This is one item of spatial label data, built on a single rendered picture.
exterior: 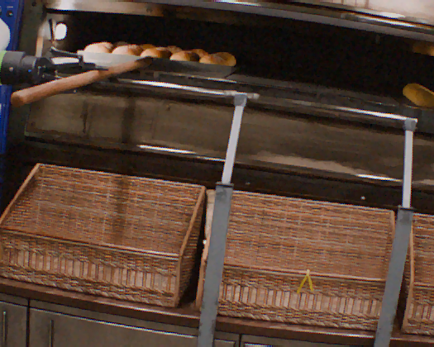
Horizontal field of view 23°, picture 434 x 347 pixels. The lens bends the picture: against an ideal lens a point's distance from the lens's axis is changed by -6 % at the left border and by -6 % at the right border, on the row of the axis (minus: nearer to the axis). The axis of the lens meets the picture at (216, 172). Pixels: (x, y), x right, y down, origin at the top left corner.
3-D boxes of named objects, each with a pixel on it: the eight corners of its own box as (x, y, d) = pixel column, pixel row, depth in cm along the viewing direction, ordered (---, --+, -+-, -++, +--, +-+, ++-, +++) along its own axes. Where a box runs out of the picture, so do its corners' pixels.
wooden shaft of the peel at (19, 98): (21, 108, 199) (24, 92, 198) (7, 106, 199) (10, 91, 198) (151, 65, 367) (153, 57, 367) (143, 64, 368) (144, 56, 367)
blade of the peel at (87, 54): (230, 73, 374) (231, 66, 374) (76, 58, 378) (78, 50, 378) (237, 69, 410) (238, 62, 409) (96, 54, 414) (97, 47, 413)
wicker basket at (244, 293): (207, 274, 341) (217, 187, 337) (381, 293, 338) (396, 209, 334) (192, 312, 293) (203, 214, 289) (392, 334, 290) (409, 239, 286)
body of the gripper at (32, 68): (29, 53, 282) (60, 55, 281) (25, 83, 283) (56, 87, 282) (22, 54, 274) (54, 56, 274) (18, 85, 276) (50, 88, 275)
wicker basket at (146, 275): (29, 244, 346) (35, 161, 342) (197, 272, 342) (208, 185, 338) (-11, 275, 298) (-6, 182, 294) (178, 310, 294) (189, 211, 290)
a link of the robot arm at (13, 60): (-3, 85, 274) (2, 51, 273) (8, 83, 286) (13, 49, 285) (17, 87, 274) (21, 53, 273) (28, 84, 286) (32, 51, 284)
